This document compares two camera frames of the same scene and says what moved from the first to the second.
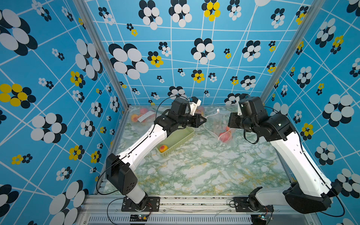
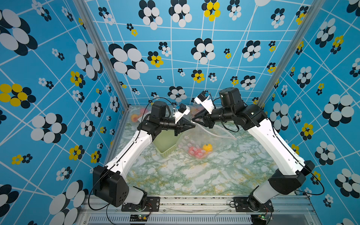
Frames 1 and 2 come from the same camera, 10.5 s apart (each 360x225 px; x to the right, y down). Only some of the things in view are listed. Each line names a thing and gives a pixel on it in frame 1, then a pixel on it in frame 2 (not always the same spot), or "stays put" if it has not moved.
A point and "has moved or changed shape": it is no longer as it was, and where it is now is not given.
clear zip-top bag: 143,116 stays put
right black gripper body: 236,122 -> 222,116
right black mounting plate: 241,205 stays put
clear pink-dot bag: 217,124 has moved or changed shape
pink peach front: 225,136 -> 196,152
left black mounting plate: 153,205 stays put
